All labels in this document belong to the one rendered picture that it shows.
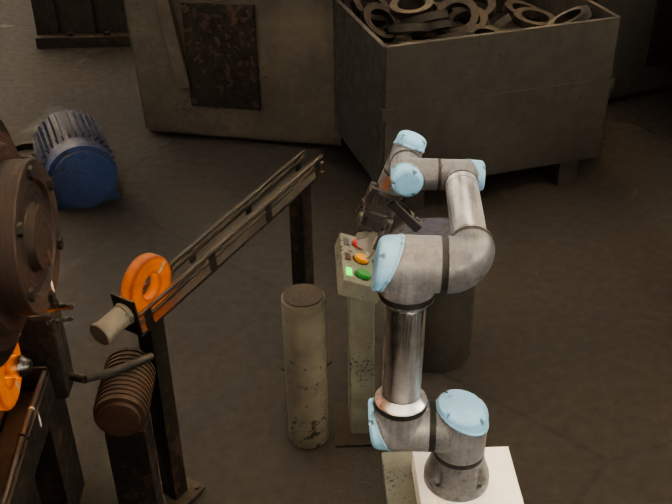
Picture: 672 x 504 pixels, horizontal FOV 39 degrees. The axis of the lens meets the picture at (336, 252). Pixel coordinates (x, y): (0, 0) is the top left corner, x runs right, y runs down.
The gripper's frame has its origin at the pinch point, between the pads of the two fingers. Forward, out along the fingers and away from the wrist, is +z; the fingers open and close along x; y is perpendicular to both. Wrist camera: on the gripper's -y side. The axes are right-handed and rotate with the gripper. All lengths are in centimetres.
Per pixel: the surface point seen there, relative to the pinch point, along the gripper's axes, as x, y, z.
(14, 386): 61, 75, 15
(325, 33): -195, 3, 10
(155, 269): 16, 53, 11
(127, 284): 22, 58, 12
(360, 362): -2.4, -10.4, 36.4
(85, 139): -149, 89, 69
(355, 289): 4.6, 1.6, 8.6
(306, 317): 2.5, 10.5, 22.5
